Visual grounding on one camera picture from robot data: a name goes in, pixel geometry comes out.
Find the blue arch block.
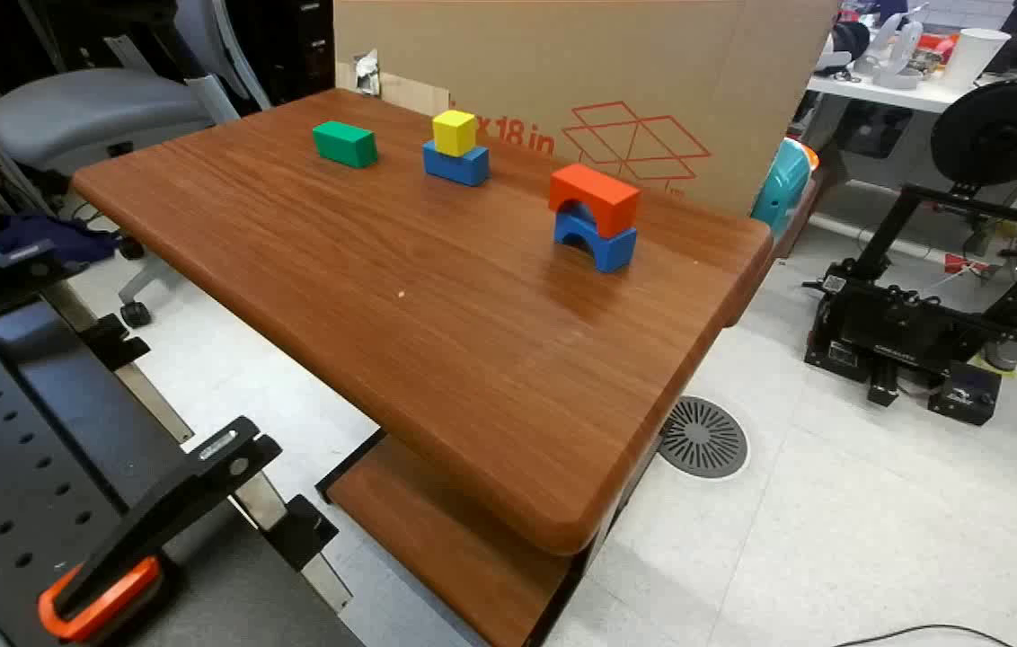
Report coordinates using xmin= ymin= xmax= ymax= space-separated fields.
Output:
xmin=552 ymin=202 xmax=640 ymax=278

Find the orange rectangular block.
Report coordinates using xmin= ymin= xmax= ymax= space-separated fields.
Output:
xmin=548 ymin=163 xmax=643 ymax=240

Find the large cardboard box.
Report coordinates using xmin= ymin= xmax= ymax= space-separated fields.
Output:
xmin=330 ymin=0 xmax=841 ymax=222

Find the white background table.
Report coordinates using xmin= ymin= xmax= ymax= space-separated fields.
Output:
xmin=805 ymin=69 xmax=967 ymax=120

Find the round metal floor drain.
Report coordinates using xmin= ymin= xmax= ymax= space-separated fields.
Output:
xmin=655 ymin=397 xmax=756 ymax=483

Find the black 3D printer frame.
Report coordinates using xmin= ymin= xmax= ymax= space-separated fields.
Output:
xmin=801 ymin=175 xmax=1017 ymax=409

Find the yellow cube block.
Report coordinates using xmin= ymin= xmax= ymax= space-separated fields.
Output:
xmin=433 ymin=110 xmax=482 ymax=157

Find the black filament spool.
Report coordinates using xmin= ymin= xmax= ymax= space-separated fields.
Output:
xmin=928 ymin=77 xmax=1017 ymax=192

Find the black and orange clamp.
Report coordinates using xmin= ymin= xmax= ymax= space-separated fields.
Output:
xmin=36 ymin=413 xmax=283 ymax=647

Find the blue rectangular block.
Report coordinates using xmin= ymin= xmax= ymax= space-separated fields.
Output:
xmin=422 ymin=142 xmax=494 ymax=192

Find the blue cloth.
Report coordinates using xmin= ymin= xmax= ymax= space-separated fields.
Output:
xmin=0 ymin=214 xmax=124 ymax=270

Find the green rectangular block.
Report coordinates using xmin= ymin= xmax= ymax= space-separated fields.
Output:
xmin=308 ymin=120 xmax=380 ymax=173

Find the teal plastic object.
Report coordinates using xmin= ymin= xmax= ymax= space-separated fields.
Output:
xmin=752 ymin=136 xmax=816 ymax=239

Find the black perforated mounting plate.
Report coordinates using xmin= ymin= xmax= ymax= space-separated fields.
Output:
xmin=0 ymin=300 xmax=367 ymax=647

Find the wooden lower desk shelf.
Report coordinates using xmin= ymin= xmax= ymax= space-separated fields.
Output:
xmin=324 ymin=432 xmax=576 ymax=647

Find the small black box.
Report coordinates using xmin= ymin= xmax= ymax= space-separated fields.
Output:
xmin=928 ymin=362 xmax=1007 ymax=427

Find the grey office chair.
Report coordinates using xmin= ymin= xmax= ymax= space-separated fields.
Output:
xmin=0 ymin=0 xmax=278 ymax=336

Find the black floor cable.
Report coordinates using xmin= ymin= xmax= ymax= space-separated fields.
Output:
xmin=833 ymin=620 xmax=1013 ymax=647

